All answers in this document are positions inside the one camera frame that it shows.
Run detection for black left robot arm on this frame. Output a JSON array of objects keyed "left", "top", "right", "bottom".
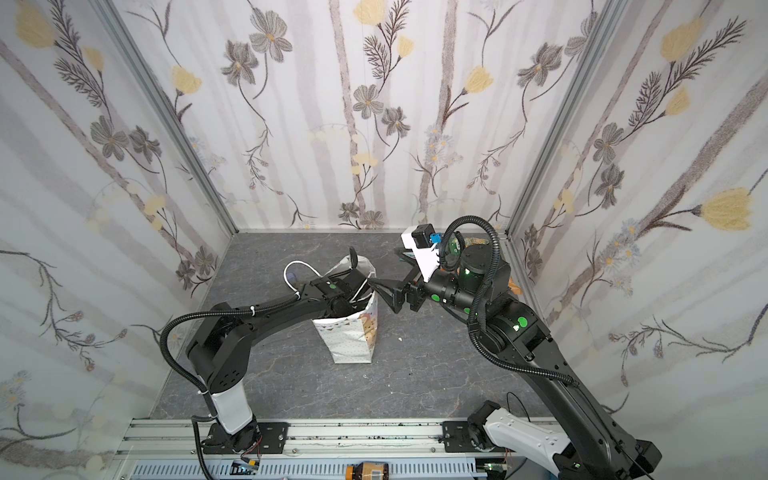
[{"left": 158, "top": 249, "right": 375, "bottom": 454}]

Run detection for white patterned paper bag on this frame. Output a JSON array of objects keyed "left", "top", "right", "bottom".
[{"left": 283, "top": 253, "right": 378, "bottom": 364}]

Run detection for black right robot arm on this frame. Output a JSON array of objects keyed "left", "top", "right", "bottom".
[{"left": 372, "top": 215, "right": 662, "bottom": 479}]

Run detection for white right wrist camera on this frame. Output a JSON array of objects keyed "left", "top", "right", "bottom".
[{"left": 401, "top": 223, "right": 441, "bottom": 282}]

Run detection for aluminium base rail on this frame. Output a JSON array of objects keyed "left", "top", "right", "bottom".
[{"left": 113, "top": 417, "right": 577, "bottom": 480}]

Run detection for orange black device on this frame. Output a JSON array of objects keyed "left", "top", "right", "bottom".
[{"left": 344, "top": 461, "right": 390, "bottom": 480}]

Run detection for orange snack bag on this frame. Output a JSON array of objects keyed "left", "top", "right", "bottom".
[{"left": 508, "top": 279, "right": 523, "bottom": 297}]

